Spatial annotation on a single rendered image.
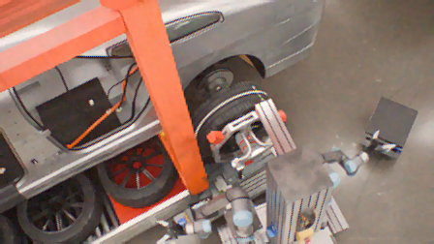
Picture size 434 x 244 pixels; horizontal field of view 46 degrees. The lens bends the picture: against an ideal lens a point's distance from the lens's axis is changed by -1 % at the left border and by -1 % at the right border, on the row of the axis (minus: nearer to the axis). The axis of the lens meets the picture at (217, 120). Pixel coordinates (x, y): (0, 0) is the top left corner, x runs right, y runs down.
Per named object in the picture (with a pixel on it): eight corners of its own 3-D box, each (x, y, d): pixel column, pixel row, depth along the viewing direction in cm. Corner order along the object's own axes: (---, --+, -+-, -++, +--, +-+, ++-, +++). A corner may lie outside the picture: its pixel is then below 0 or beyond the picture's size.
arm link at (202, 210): (235, 178, 309) (190, 205, 342) (238, 195, 304) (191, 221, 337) (250, 180, 316) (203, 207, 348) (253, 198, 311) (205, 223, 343)
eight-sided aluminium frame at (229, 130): (272, 133, 422) (272, 100, 374) (276, 139, 419) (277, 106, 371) (214, 165, 414) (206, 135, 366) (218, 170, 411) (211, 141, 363)
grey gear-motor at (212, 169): (204, 142, 479) (201, 126, 448) (227, 179, 460) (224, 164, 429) (188, 152, 476) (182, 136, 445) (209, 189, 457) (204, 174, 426)
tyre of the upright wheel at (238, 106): (176, 141, 408) (240, 128, 447) (190, 166, 398) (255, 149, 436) (207, 85, 364) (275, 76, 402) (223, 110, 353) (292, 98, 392)
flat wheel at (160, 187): (144, 125, 471) (139, 112, 450) (194, 169, 446) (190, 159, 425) (89, 174, 453) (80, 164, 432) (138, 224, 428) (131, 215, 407)
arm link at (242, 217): (252, 221, 354) (249, 195, 306) (255, 242, 347) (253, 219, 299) (234, 224, 354) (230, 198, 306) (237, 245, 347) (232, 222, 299)
